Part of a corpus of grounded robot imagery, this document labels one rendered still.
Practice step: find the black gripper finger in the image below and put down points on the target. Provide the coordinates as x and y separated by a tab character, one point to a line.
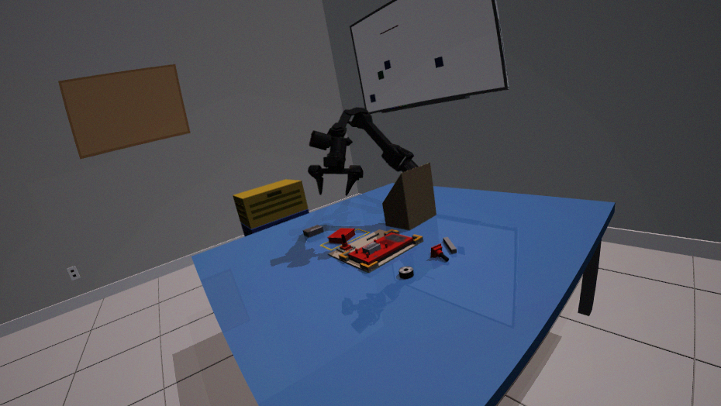
319	181
352	177

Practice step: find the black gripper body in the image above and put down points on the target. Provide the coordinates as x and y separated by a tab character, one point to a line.
357	169

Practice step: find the black toy car wheel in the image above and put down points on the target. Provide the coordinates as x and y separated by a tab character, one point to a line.
406	272

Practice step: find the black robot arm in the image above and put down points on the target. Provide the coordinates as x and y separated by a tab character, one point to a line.
393	154

